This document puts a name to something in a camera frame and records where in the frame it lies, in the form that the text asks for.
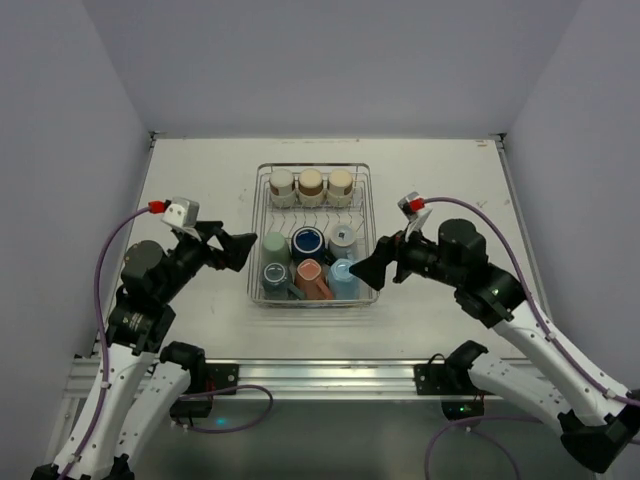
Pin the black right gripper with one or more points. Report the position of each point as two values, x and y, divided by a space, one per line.
398 257

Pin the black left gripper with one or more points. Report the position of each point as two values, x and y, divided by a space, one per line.
213 245

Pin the white grey mug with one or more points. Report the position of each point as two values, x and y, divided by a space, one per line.
342 242

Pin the light green cup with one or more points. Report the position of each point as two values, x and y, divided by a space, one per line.
275 249

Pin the light blue mug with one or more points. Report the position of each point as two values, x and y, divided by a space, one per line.
342 283

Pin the grey teal mug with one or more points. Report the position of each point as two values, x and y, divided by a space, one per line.
277 283

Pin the dark blue patterned mug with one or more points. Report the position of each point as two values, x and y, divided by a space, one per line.
308 242

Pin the salmon pink mug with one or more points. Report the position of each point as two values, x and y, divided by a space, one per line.
309 279

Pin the cream brown cup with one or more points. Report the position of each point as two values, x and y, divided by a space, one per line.
340 187

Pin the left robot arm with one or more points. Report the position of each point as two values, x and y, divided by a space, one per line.
139 377

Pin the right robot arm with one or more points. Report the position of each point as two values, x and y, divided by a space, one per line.
594 415

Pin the white brown cup left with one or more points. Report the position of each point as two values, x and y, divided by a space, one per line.
282 188

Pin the tan brown cup middle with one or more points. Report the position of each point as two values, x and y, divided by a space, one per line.
311 191

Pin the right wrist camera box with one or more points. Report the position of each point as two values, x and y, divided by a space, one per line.
415 209

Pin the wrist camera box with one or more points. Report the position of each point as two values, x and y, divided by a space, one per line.
181 213
415 209

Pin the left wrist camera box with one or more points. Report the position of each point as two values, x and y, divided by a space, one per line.
181 213

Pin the silver wire dish rack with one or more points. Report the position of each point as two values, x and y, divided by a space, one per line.
311 220

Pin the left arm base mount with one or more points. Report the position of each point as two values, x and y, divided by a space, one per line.
213 376

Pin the aluminium mounting rail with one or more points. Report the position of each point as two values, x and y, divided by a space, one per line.
325 380

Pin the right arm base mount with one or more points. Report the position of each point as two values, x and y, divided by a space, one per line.
459 399

